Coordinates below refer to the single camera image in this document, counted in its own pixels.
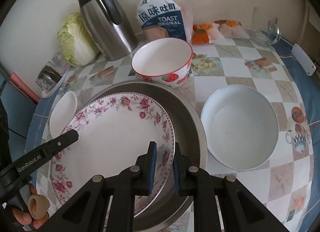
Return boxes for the white bowl red flower print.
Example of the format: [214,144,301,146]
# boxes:
[200,84,279,171]

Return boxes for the bag of toast bread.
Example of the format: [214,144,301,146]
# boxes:
[125,0,193,45]

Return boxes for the clear drinking glass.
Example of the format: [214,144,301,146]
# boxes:
[50,52,69,71]

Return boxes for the person's left hand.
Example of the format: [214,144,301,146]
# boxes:
[11,183,50,230]

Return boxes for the strawberry print bowl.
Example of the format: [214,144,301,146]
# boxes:
[131,39,193,89]

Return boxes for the white square plate grey vines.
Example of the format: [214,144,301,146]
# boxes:
[49,91,78,139]

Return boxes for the white power strip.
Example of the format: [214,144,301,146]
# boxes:
[291,43,317,76]

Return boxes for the stainless steel thermos jug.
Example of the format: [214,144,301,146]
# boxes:
[74,0,138,61]

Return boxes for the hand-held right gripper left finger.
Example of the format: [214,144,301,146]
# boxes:
[51,141,157,232]

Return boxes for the napa cabbage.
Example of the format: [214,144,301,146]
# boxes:
[57,12,100,67]

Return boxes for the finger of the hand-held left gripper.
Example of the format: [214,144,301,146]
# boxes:
[0,129,79,192]

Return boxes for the dark banded drinking glass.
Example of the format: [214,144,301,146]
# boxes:
[37,65,63,90]

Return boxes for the stainless steel basin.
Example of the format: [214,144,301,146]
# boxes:
[47,81,208,231]

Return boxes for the tall clear glass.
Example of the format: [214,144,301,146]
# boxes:
[252,7,278,35]

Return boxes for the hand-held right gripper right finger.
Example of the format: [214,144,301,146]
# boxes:
[173,142,275,232]

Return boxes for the round pink floral plate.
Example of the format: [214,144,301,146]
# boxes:
[49,92,175,219]

